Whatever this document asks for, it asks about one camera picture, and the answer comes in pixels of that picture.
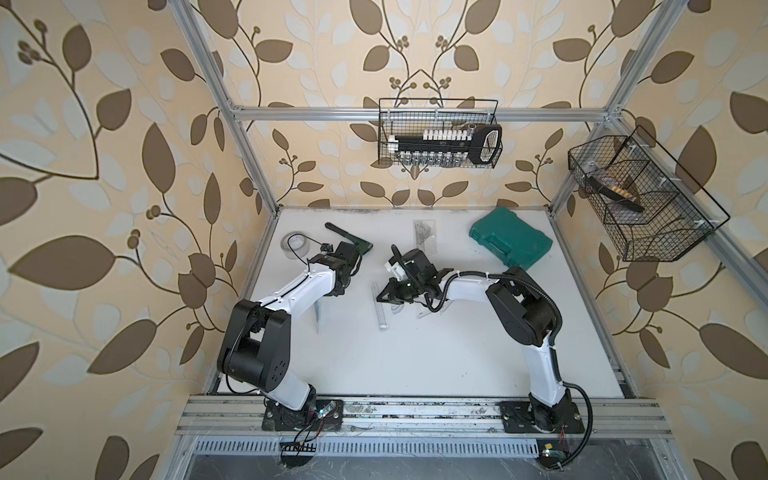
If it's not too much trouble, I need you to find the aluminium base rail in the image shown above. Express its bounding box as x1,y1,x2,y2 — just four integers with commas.
176,396,673,459

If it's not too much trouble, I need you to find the wire basket black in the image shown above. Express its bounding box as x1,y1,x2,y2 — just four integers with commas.
377,97,503,169
568,124,731,262

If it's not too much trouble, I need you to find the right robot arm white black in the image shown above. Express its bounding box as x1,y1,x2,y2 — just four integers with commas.
376,246,571,432

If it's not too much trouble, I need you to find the dark object in right basket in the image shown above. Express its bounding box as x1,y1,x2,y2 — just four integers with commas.
587,176,645,213

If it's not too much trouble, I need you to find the aluminium frame back bar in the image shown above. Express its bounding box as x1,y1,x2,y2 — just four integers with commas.
230,105,610,124

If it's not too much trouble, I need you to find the blue ruler set pouch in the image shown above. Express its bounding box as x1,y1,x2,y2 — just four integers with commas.
313,300,324,334

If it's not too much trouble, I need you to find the black socket bit holder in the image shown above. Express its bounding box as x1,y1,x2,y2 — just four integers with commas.
383,124,503,168

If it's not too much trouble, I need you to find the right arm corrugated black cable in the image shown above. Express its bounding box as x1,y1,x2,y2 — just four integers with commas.
389,243,595,469

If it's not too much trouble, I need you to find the clear straight ruler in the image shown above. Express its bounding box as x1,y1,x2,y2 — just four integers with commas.
371,283,389,331

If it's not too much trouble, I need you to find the clear tape roll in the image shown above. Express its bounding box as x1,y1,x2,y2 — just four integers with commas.
280,232,311,261

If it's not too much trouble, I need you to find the green plastic tool case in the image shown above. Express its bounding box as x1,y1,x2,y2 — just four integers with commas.
469,207,553,270

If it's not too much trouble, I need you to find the right wire basket black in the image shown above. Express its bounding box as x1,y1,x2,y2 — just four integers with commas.
568,124,731,262

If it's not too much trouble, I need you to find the back wire basket black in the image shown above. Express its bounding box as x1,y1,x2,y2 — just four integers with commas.
377,97,503,169

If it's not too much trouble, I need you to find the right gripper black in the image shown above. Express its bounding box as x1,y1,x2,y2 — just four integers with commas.
375,277,423,304

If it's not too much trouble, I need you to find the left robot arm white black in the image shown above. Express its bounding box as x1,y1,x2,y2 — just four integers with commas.
217,241,362,431

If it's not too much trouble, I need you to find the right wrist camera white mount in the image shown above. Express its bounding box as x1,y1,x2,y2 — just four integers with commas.
387,262,408,281

